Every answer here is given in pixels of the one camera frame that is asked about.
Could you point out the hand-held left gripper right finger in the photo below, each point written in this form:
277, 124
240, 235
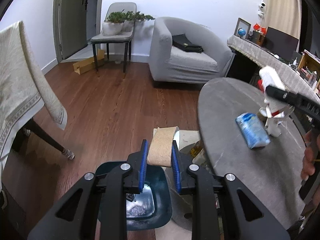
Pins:
176, 173

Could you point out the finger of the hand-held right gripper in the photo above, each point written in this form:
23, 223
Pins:
287, 96

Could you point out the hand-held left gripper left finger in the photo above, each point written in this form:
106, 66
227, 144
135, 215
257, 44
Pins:
143, 170

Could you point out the brown cardboard piece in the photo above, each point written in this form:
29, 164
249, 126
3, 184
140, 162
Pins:
161, 145

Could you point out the dark teal trash bin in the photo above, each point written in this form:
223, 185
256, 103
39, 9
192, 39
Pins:
162, 205

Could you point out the blue tissue pack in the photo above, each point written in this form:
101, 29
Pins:
252, 130

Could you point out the person's right hand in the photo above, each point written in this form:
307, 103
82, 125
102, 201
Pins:
309, 155

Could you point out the white dog figurine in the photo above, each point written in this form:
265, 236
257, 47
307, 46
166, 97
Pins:
271, 122

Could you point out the wooden desk organizer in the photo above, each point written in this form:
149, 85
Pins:
310, 67

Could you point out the crumpled tissue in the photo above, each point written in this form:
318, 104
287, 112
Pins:
136, 210

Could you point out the beige sideboard cloth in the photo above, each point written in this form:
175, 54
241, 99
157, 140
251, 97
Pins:
262, 55

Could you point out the black monitor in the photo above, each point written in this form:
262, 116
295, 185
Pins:
281, 41

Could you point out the round grey stone table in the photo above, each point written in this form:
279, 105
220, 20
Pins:
250, 160

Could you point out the dark box with red ornament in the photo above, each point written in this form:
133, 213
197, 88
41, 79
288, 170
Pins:
257, 36

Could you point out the small blue globe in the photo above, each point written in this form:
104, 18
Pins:
241, 32

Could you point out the beige curtain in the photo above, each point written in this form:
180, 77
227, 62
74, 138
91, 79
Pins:
282, 7

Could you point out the dark wooden dining table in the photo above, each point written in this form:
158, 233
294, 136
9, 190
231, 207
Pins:
47, 137

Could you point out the grey armchair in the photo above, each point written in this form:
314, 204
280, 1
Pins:
185, 57

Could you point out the black leather bag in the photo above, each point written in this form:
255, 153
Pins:
186, 45

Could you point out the flat cardboard box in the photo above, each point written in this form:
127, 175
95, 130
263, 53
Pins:
87, 65

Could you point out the grey dining chair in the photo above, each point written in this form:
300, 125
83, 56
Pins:
117, 37

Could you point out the potted plant in white pot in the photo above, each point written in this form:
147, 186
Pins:
112, 23
136, 17

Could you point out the table with beige cloth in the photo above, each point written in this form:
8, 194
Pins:
20, 80

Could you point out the grey door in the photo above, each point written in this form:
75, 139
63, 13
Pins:
72, 17

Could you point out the grey picture frame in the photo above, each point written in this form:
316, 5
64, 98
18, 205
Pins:
245, 24

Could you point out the white security camera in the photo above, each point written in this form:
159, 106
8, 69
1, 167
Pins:
261, 6

